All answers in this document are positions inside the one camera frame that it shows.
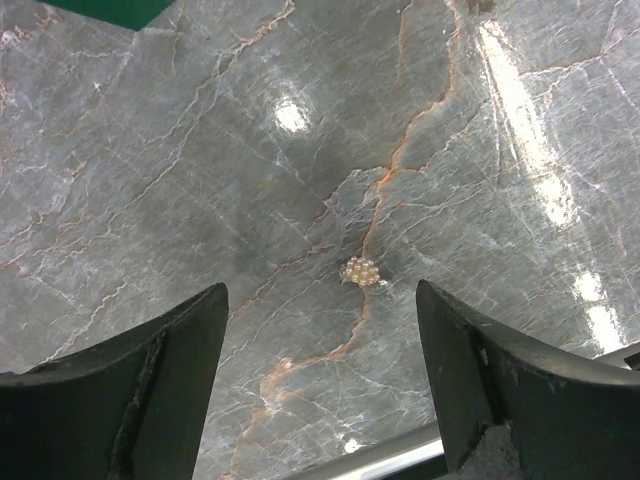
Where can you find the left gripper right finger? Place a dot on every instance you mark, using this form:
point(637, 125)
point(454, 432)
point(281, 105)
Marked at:
point(511, 406)

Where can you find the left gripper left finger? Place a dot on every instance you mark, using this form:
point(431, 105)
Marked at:
point(130, 407)

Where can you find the small beige crumb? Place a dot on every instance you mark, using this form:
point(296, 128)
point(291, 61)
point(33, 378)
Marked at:
point(362, 272)

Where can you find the green jewelry box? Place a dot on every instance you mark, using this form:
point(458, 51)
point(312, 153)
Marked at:
point(129, 14)

